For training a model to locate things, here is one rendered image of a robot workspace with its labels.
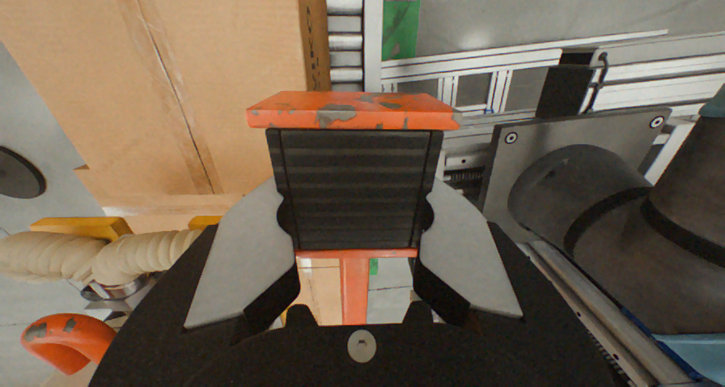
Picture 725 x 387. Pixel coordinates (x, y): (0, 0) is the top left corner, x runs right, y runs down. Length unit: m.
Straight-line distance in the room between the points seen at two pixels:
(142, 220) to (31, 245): 0.98
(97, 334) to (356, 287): 0.24
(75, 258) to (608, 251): 0.53
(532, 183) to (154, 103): 0.57
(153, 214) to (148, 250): 1.00
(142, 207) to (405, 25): 1.45
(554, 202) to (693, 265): 0.12
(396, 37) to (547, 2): 0.74
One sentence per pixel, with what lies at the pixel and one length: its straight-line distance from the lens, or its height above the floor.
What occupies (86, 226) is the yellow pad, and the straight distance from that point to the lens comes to 0.44.
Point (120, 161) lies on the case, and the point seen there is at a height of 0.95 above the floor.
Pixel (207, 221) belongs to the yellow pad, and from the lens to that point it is 0.35.
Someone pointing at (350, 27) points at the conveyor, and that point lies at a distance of 0.83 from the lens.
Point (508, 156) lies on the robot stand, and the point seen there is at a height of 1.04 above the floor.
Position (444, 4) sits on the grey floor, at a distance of 1.40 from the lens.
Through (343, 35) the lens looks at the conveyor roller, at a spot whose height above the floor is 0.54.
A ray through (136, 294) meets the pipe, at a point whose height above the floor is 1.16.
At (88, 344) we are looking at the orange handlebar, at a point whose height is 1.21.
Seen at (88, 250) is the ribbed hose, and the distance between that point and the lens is 0.36.
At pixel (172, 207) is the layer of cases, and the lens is 1.22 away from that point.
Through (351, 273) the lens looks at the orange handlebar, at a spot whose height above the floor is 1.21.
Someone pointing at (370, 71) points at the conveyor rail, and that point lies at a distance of 0.72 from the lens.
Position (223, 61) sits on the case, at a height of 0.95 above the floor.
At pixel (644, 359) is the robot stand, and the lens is 0.54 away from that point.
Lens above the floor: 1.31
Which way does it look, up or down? 60 degrees down
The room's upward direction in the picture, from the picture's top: 176 degrees clockwise
